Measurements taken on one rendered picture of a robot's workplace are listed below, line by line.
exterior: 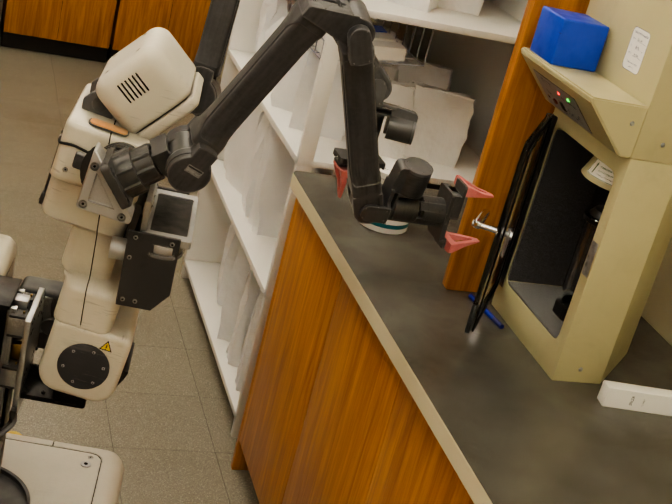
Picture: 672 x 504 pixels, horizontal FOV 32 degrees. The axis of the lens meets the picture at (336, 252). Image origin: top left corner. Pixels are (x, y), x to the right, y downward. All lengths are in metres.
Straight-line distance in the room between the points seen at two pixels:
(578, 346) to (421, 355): 0.31
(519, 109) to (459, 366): 0.57
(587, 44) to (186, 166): 0.80
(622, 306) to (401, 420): 0.48
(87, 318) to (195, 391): 1.50
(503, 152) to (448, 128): 0.99
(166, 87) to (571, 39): 0.76
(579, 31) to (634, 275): 0.48
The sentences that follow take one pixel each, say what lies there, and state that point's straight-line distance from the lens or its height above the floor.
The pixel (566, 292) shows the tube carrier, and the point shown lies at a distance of 2.42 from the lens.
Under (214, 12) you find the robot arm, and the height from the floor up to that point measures 1.41.
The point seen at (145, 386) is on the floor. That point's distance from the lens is 3.79.
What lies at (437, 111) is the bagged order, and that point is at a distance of 3.46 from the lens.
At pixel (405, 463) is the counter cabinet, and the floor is 0.75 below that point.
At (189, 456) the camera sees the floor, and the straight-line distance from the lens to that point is 3.50.
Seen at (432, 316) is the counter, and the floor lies 0.94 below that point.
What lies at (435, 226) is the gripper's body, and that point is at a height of 1.17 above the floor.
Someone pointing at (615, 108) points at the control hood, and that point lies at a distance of 2.13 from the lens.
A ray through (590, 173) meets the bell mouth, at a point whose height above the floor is 1.33.
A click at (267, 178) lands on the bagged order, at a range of 3.69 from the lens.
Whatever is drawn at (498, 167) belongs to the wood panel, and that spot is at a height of 1.24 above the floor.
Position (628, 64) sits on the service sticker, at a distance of 2.25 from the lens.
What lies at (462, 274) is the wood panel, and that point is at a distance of 2.59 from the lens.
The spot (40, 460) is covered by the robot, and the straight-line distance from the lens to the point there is 2.89.
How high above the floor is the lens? 1.93
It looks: 22 degrees down
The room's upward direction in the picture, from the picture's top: 15 degrees clockwise
